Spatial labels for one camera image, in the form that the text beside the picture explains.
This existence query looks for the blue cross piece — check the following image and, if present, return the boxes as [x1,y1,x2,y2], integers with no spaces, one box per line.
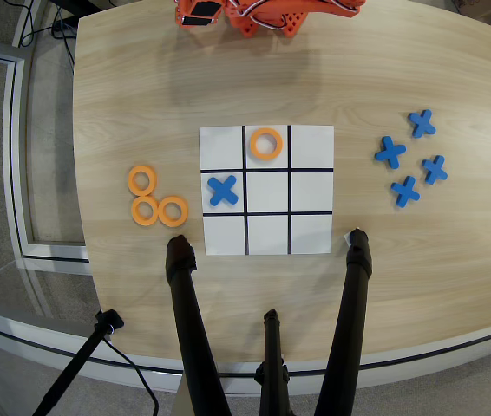
[421,154,449,185]
[408,108,437,140]
[390,175,421,208]
[374,135,407,170]
[206,175,240,207]

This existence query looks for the black stand pole with clamp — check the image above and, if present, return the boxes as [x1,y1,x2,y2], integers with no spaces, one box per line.
[31,309,125,416]

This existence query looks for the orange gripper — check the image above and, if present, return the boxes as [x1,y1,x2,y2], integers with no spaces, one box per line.
[173,0,225,28]

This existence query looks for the white metal floor frame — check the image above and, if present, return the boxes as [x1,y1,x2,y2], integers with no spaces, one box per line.
[0,36,91,265]

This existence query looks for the black tripod leg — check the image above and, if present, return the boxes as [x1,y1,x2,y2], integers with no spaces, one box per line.
[313,228,374,416]
[165,234,232,416]
[253,308,292,416]

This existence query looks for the orange ring piece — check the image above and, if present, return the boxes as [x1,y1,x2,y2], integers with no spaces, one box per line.
[249,127,284,162]
[130,195,160,226]
[157,195,189,228]
[126,165,159,197]

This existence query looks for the white tic-tac-toe grid sheet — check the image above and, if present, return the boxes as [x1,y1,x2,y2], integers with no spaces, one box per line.
[199,124,336,257]

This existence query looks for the black floor cables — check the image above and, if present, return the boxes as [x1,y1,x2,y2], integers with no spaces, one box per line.
[17,0,77,70]

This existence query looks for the black cable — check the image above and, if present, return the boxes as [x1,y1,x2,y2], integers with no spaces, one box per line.
[101,337,160,416]

